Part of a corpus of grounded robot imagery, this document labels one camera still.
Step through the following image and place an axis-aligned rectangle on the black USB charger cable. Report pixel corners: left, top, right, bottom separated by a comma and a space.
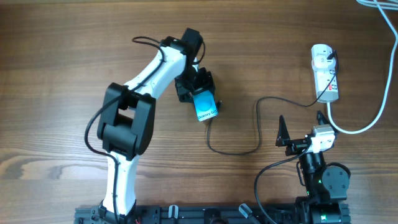
206, 50, 339, 156

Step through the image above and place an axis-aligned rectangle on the white power strip cord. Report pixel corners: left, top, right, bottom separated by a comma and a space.
326, 0, 398, 135

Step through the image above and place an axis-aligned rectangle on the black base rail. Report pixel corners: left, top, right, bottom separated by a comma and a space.
73, 203, 352, 224

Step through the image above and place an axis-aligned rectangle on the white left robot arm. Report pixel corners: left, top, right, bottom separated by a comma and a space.
97, 28, 218, 223

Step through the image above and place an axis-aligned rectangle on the white charger adapter plug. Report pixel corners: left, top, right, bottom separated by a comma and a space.
312, 54, 336, 72

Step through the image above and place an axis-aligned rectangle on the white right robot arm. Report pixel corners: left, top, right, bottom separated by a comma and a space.
275, 111, 351, 224

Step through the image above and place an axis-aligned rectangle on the white cables top corner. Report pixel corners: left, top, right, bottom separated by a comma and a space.
356, 0, 398, 11

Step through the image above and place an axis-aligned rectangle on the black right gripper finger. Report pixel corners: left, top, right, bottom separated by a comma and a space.
275, 115, 290, 147
317, 110, 330, 125

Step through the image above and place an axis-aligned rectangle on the white power strip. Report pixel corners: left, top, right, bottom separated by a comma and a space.
311, 44, 339, 103

